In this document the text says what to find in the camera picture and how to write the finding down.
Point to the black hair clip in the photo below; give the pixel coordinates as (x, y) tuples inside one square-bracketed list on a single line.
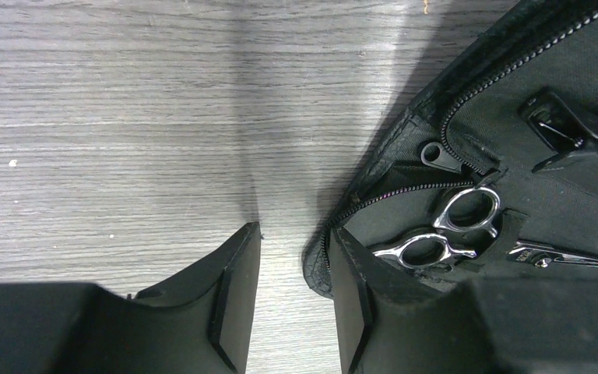
[(568, 128)]

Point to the black zip tool case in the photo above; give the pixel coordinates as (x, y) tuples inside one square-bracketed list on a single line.
[(464, 130)]

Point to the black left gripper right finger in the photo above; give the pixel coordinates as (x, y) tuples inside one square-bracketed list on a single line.
[(388, 322)]

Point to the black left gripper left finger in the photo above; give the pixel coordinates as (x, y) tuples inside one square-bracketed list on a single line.
[(198, 320)]

